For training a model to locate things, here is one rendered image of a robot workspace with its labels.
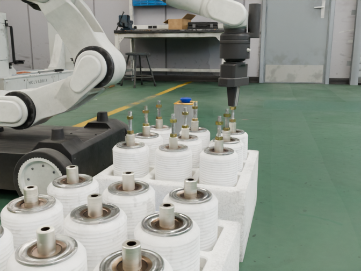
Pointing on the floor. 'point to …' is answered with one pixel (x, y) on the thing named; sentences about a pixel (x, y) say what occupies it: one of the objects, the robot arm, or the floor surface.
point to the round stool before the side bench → (139, 68)
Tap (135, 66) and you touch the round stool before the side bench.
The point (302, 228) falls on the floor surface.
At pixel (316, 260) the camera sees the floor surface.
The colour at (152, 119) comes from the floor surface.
